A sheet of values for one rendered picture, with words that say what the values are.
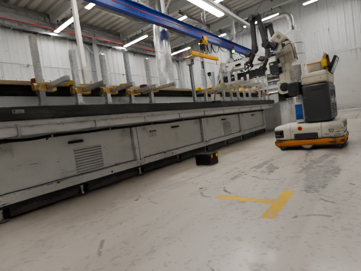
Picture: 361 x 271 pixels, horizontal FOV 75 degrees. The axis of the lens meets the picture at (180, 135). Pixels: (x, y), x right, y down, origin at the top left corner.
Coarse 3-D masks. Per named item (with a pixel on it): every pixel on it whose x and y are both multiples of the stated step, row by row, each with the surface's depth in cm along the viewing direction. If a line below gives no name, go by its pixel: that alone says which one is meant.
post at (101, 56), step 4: (100, 56) 189; (104, 56) 191; (100, 60) 190; (104, 60) 191; (100, 64) 190; (104, 64) 190; (100, 68) 191; (104, 68) 190; (104, 72) 190; (104, 76) 190; (108, 80) 192; (108, 84) 192; (108, 96) 191; (108, 100) 191
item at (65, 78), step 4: (64, 76) 138; (68, 76) 139; (56, 80) 144; (60, 80) 141; (64, 80) 138; (68, 80) 139; (48, 84) 151; (52, 84) 148; (56, 84) 146; (60, 84) 147; (48, 88) 153; (52, 88) 154; (36, 92) 164
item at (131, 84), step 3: (123, 84) 183; (126, 84) 181; (129, 84) 178; (132, 84) 177; (114, 87) 190; (117, 87) 188; (120, 87) 185; (123, 87) 183; (126, 87) 181; (111, 90) 193; (114, 90) 190; (117, 90) 190; (99, 93) 203; (102, 96) 204
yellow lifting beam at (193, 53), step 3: (192, 51) 754; (195, 51) 766; (204, 51) 817; (192, 54) 758; (195, 54) 765; (198, 54) 779; (201, 54) 795; (204, 54) 808; (207, 54) 825; (201, 57) 806; (204, 57) 811; (207, 57) 824; (210, 57) 838; (213, 57) 856; (216, 57) 875; (216, 60) 880
